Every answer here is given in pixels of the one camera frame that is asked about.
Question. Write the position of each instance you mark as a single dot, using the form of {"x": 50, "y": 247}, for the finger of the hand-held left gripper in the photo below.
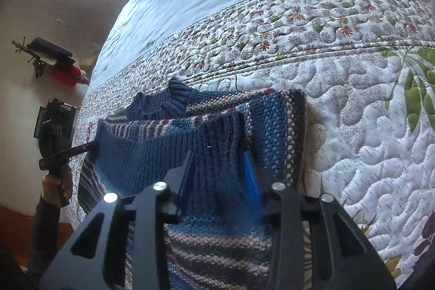
{"x": 80, "y": 150}

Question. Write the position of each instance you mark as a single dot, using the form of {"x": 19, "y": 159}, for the person's left forearm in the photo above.
{"x": 42, "y": 235}

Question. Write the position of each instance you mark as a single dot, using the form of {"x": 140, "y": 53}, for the black hanging garment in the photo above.
{"x": 49, "y": 48}

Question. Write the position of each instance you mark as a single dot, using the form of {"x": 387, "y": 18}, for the wooden coat rack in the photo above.
{"x": 25, "y": 50}

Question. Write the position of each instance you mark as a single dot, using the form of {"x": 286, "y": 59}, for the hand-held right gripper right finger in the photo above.
{"x": 251, "y": 181}

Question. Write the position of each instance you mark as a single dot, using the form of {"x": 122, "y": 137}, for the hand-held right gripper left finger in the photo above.
{"x": 181, "y": 184}

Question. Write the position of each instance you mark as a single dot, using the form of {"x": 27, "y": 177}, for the floral quilted bedspread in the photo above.
{"x": 306, "y": 55}

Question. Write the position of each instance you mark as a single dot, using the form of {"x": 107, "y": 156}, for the blue striped knit sweater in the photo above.
{"x": 217, "y": 147}

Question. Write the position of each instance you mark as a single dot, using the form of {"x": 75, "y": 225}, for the red hanging garment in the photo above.
{"x": 66, "y": 76}

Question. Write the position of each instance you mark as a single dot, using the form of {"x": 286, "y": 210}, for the person's left hand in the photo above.
{"x": 64, "y": 186}

